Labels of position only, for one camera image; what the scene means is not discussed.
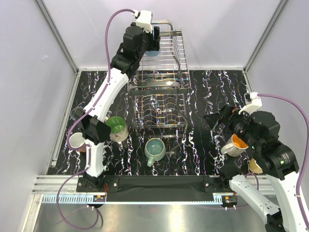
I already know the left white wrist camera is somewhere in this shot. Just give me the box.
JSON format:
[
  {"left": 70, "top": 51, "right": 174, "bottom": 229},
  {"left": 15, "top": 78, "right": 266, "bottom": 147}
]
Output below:
[{"left": 132, "top": 9, "right": 153, "bottom": 33}]

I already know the pink handled white mug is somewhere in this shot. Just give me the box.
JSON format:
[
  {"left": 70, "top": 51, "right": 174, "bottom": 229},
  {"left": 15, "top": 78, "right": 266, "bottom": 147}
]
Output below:
[{"left": 69, "top": 132, "right": 86, "bottom": 153}]

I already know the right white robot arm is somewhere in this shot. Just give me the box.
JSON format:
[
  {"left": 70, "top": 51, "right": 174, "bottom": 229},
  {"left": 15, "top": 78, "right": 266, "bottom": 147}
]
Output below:
[{"left": 203, "top": 104, "right": 309, "bottom": 232}]

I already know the steel wire dish rack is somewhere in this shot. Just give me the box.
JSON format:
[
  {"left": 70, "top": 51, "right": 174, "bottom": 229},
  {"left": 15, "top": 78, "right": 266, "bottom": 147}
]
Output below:
[{"left": 127, "top": 20, "right": 191, "bottom": 133}]

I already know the white slotted cable duct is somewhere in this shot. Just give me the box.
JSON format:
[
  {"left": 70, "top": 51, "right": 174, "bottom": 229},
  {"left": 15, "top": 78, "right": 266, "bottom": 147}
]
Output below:
[{"left": 42, "top": 194, "right": 106, "bottom": 204}]

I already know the orange interior white mug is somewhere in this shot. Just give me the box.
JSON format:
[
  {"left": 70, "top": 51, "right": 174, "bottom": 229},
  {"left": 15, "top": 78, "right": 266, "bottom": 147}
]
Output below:
[{"left": 221, "top": 134, "right": 249, "bottom": 157}]

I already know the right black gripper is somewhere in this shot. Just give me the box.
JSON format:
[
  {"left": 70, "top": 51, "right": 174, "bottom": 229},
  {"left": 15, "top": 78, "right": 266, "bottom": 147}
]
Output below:
[{"left": 203, "top": 103, "right": 261, "bottom": 150}]

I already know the pale yellow mug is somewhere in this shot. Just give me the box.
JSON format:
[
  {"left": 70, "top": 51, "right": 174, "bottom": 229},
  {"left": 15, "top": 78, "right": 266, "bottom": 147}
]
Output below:
[{"left": 248, "top": 159, "right": 263, "bottom": 174}]

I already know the clear glass tumbler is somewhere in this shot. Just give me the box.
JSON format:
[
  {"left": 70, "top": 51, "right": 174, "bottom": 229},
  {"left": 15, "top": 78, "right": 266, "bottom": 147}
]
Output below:
[{"left": 70, "top": 107, "right": 84, "bottom": 121}]

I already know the green interior white mug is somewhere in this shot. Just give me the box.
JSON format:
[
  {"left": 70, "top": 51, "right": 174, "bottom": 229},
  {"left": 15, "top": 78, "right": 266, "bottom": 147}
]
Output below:
[{"left": 106, "top": 116, "right": 128, "bottom": 143}]

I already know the light blue plastic cup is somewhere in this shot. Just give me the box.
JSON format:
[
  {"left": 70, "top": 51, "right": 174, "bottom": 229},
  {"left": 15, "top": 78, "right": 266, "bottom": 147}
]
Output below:
[{"left": 144, "top": 31, "right": 161, "bottom": 58}]

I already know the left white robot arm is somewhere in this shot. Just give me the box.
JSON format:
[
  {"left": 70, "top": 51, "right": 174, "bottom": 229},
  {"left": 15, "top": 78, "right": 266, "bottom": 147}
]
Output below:
[{"left": 67, "top": 23, "right": 160, "bottom": 192}]

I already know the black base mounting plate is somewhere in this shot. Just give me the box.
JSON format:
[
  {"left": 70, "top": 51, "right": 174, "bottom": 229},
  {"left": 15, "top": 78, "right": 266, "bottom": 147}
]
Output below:
[{"left": 76, "top": 175, "right": 233, "bottom": 193}]

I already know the teal glazed ceramic mug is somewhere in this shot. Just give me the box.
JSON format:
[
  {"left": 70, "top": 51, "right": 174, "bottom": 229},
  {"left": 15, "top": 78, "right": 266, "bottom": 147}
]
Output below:
[{"left": 144, "top": 138, "right": 166, "bottom": 167}]

